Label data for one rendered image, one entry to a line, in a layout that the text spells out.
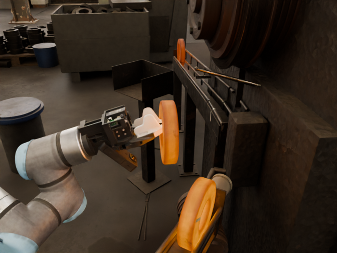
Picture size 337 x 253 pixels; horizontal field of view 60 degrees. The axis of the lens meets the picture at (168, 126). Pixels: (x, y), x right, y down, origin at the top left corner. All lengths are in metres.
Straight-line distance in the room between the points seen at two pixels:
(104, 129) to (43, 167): 0.17
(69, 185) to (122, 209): 0.94
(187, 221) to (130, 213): 1.09
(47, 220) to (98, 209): 1.00
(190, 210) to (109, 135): 0.25
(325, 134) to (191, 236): 0.35
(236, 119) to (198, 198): 0.33
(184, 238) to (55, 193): 0.33
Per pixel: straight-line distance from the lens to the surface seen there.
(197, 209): 0.60
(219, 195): 0.73
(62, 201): 0.76
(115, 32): 3.38
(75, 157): 0.71
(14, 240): 0.70
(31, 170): 0.76
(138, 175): 1.89
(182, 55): 2.05
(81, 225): 1.66
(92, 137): 0.71
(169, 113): 0.65
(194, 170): 1.93
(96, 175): 1.95
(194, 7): 0.95
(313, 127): 0.72
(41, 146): 0.74
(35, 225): 0.72
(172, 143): 0.65
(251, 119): 0.87
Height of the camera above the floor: 1.19
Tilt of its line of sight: 29 degrees down
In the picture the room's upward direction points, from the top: straight up
